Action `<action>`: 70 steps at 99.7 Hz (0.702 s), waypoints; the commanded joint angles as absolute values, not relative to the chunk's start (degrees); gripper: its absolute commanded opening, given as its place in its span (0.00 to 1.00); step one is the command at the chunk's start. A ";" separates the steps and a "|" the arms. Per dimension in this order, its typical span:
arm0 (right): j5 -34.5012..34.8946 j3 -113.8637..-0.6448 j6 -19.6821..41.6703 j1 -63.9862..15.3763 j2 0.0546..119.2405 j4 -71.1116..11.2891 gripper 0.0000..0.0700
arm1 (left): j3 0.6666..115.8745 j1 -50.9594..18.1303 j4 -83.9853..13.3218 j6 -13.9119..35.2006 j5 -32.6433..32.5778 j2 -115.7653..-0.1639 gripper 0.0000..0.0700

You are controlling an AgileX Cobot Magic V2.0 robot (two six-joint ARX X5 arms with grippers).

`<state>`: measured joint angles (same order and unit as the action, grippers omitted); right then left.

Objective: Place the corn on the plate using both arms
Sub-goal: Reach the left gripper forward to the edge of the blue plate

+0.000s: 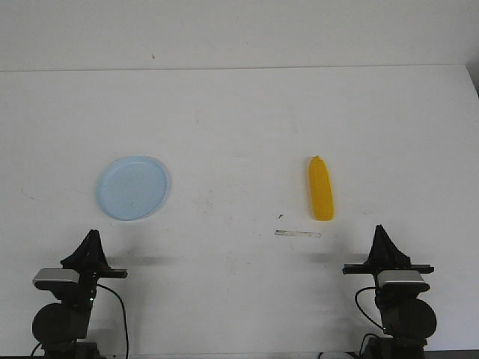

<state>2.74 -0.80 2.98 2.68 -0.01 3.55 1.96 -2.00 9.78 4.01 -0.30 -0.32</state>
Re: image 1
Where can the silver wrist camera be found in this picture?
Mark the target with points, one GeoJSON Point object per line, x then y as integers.
{"type": "Point", "coordinates": [55, 278]}
{"type": "Point", "coordinates": [402, 280]}

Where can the yellow corn cob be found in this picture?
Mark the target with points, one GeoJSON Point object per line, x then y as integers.
{"type": "Point", "coordinates": [321, 196]}

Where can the white object at bottom edge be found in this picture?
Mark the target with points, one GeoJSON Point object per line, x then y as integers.
{"type": "Point", "coordinates": [335, 355]}

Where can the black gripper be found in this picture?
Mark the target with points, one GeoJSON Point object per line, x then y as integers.
{"type": "Point", "coordinates": [89, 279]}
{"type": "Point", "coordinates": [385, 251]}

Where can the light blue round plate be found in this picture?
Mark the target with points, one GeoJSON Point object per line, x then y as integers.
{"type": "Point", "coordinates": [132, 188]}

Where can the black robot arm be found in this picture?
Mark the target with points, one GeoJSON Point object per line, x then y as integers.
{"type": "Point", "coordinates": [406, 320]}
{"type": "Point", "coordinates": [62, 327]}

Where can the clear tape strip on table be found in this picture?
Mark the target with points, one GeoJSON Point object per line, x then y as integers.
{"type": "Point", "coordinates": [293, 233]}

